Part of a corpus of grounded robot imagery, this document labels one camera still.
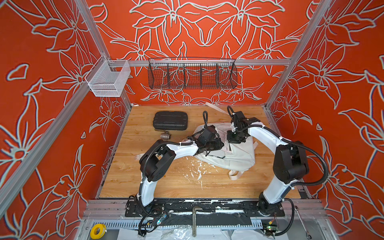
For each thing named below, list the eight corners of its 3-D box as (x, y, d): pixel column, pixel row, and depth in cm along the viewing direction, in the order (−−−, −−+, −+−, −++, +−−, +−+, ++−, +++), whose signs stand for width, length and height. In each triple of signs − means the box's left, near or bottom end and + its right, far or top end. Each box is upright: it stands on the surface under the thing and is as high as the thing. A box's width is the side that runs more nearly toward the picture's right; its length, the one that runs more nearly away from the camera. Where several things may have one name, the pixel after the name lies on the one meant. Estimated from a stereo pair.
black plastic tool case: (153, 131, 106) (151, 125, 101) (156, 115, 115) (155, 109, 110) (187, 130, 105) (187, 125, 100) (187, 115, 115) (187, 109, 110)
